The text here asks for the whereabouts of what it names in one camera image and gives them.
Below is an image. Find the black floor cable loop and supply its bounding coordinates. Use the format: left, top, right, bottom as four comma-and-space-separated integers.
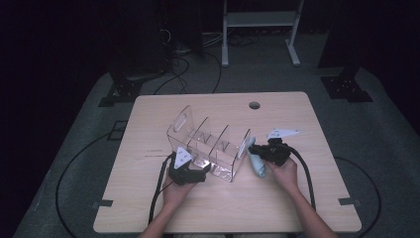
333, 156, 382, 238
54, 132, 115, 238

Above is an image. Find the light blue cleaning cloth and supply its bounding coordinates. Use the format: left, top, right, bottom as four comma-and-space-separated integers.
247, 136, 267, 179

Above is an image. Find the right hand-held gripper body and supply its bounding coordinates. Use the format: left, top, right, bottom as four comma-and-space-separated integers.
257, 128, 301, 167

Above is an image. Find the person's right hand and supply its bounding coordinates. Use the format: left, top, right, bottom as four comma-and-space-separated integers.
265, 158, 300, 195

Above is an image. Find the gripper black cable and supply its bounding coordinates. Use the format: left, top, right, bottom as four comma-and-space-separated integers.
147, 152, 176, 226
286, 147, 317, 212

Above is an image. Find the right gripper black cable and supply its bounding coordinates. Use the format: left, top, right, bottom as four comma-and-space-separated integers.
286, 147, 317, 212

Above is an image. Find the grey floor mat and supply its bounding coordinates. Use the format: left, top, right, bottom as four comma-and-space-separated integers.
13, 33, 420, 238

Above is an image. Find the tangle of black cables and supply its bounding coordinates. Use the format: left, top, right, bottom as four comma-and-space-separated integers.
227, 33, 262, 48

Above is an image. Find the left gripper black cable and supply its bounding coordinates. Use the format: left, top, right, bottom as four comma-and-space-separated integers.
147, 152, 176, 226

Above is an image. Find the white metal stand frame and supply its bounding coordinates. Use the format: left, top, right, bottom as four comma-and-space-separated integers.
221, 0, 305, 68

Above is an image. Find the black stand base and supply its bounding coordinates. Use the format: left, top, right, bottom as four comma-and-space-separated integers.
320, 67, 374, 103
98, 70, 166, 108

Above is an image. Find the dark tape strip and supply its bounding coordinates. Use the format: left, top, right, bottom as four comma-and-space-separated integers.
91, 198, 114, 210
338, 196, 362, 206

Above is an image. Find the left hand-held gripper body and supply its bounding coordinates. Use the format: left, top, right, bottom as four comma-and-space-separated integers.
167, 146, 208, 186

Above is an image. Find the white floor cable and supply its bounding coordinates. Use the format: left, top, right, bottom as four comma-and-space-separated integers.
201, 31, 226, 48

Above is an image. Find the clear acrylic divided organizer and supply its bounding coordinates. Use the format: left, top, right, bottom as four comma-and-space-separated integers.
165, 104, 253, 183

